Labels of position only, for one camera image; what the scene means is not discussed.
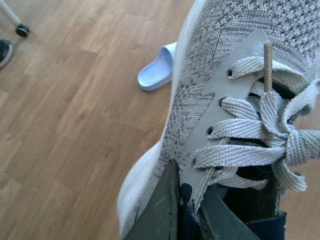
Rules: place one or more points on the grey knit sneaker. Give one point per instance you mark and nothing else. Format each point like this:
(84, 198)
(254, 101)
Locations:
(243, 72)

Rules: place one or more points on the light blue slipper left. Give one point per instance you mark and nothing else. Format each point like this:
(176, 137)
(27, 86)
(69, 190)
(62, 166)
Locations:
(158, 72)

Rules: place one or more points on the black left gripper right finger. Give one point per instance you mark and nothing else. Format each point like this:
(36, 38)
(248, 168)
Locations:
(217, 221)

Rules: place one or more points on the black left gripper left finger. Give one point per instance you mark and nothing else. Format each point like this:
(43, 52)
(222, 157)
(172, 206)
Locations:
(159, 219)

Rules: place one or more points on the white table leg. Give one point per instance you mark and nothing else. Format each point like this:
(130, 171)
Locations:
(5, 9)

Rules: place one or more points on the dark sneaker on foot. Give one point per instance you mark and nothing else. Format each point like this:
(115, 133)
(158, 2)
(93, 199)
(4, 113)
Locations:
(6, 50)

